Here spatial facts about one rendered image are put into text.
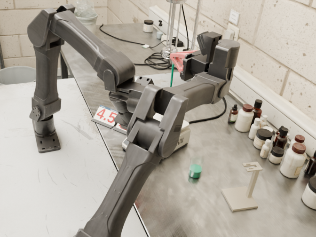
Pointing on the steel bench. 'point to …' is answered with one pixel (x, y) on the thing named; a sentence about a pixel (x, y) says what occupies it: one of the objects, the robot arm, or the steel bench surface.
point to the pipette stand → (237, 204)
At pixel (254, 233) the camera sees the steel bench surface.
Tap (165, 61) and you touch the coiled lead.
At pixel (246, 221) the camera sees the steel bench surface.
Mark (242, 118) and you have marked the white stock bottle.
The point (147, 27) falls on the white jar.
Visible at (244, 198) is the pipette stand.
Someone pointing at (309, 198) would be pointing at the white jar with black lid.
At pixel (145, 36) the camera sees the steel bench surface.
